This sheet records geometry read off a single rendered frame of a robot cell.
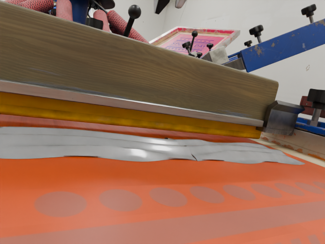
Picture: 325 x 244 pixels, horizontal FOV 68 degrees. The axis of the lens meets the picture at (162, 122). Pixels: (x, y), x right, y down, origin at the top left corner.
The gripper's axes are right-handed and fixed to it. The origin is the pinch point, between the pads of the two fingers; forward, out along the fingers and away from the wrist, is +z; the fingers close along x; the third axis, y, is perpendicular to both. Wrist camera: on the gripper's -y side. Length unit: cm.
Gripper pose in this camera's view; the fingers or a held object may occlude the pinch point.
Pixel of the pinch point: (173, 2)
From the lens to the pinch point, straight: 32.8
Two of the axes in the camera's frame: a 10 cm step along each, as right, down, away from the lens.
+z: -2.0, 9.7, 1.6
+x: 4.8, 2.4, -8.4
